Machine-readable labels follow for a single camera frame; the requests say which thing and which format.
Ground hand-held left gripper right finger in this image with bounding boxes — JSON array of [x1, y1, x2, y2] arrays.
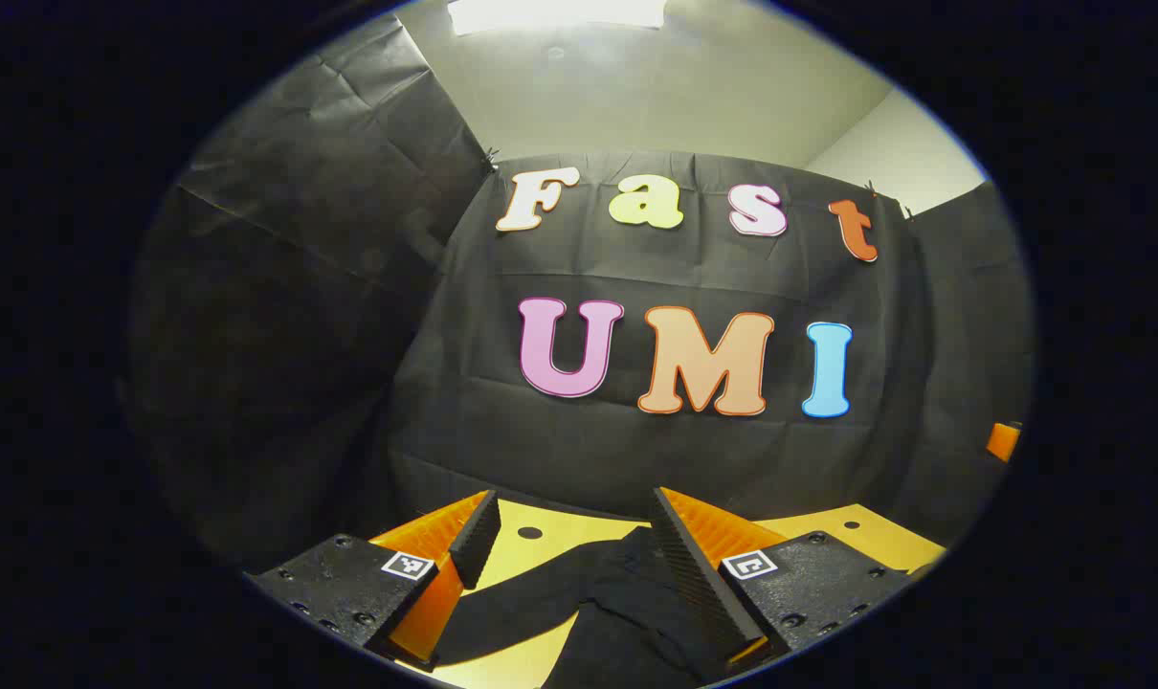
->
[[650, 486, 915, 676]]

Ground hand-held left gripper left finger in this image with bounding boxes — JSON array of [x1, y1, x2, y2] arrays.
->
[[244, 490, 501, 671]]

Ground black coat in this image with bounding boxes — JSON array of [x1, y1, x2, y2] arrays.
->
[[433, 526, 733, 689]]

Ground black backdrop cloth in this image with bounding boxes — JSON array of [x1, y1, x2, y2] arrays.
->
[[124, 14, 1035, 575]]

